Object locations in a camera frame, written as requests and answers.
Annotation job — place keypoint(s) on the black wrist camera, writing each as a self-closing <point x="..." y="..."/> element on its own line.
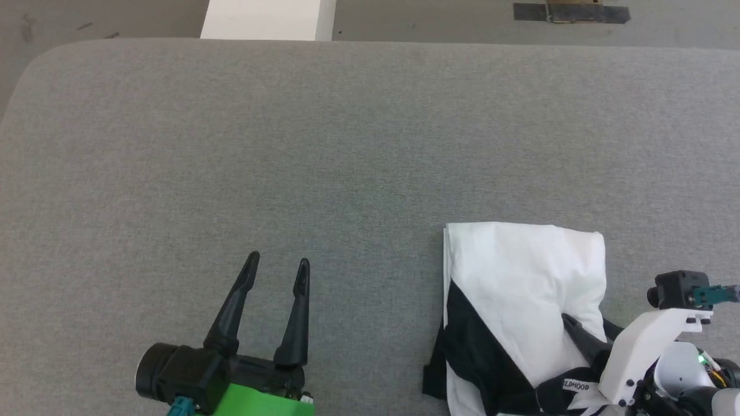
<point x="153" y="370"/>
<point x="673" y="289"/>

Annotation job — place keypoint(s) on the small white box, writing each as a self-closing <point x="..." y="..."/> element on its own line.
<point x="266" y="20"/>

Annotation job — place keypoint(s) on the black tape strip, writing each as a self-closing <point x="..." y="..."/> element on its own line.
<point x="529" y="12"/>

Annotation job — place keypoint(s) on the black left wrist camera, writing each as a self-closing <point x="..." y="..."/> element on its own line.
<point x="153" y="370"/>

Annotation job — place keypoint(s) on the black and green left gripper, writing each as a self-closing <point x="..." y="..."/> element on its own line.
<point x="254" y="393"/>

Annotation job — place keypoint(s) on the white and grey right arm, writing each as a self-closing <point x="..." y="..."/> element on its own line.
<point x="679" y="370"/>

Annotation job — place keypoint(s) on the white and black garment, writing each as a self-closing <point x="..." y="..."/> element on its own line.
<point x="520" y="277"/>

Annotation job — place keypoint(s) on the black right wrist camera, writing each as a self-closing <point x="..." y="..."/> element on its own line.
<point x="673" y="289"/>

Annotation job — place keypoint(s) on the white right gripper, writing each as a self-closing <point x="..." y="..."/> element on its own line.
<point x="642" y="352"/>

